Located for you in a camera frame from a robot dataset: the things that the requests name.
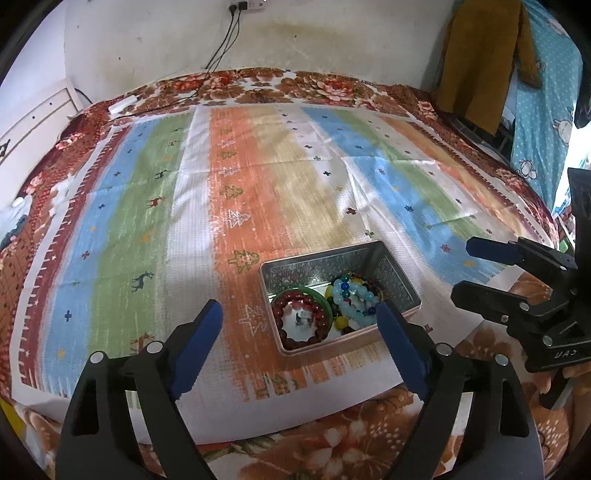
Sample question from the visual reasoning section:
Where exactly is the multicolour bead bracelet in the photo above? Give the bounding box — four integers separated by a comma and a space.
324, 273, 384, 335

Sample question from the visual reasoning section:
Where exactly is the black cable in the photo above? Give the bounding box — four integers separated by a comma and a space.
115, 2, 245, 121
191, 4, 237, 100

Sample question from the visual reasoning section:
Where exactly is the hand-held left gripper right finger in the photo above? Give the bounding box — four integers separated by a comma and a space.
376, 300, 546, 480

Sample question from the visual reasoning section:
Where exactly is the red bead bracelet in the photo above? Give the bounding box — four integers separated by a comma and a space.
270, 288, 333, 350

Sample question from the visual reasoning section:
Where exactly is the light blue bead bracelet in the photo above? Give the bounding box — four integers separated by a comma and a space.
330, 277, 384, 330

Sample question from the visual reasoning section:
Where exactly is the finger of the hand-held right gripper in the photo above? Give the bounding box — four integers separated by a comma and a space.
465, 235, 580, 289
450, 279, 578, 343

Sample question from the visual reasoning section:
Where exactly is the yellow object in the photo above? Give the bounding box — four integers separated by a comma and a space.
0, 399, 26, 444

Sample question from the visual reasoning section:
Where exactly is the brown hanging garment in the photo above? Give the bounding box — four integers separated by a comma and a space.
436, 0, 541, 134

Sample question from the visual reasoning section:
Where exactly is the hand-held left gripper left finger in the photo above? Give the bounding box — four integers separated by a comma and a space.
55, 299, 225, 480

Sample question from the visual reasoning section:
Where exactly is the white cabinet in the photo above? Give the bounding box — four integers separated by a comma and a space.
0, 76, 79, 167

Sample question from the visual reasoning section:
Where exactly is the blue dotted rabbit cloth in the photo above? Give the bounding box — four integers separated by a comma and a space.
505, 0, 585, 208

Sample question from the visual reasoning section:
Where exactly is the pale blue cloth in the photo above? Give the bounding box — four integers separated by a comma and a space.
0, 194, 33, 250

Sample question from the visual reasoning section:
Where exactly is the striped patterned cloth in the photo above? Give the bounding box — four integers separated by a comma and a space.
9, 104, 559, 407

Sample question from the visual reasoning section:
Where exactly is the floral bedsheet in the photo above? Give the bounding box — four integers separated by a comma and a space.
0, 68, 591, 480

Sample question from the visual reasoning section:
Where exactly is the green bangle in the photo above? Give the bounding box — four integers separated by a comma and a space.
281, 286, 335, 330

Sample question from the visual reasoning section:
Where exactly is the silver metal tin box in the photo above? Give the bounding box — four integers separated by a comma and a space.
259, 240, 423, 356

